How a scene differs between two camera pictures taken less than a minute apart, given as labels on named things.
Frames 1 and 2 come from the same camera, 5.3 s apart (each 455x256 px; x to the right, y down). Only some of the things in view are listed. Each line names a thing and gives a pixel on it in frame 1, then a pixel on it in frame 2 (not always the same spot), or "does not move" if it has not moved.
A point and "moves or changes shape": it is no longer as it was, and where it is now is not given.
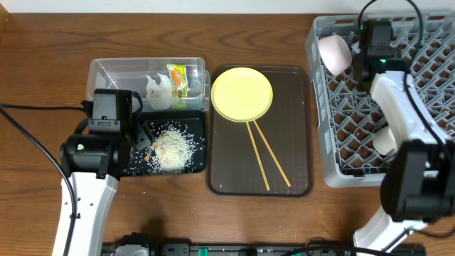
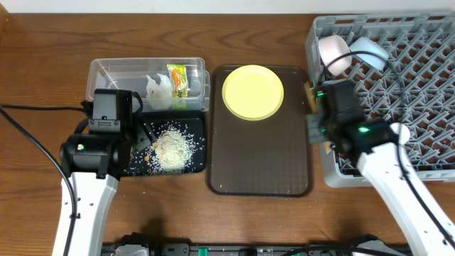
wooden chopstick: [258, 157] -> [311, 105]
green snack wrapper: [179, 80] does not move
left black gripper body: [141, 139] does not move
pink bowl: [335, 54] does not move
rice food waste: [174, 151] does not move
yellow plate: [242, 94] moves or changes shape
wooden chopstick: [272, 156] -> [327, 144]
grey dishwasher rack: [349, 119] does not move
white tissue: [159, 94] does not move
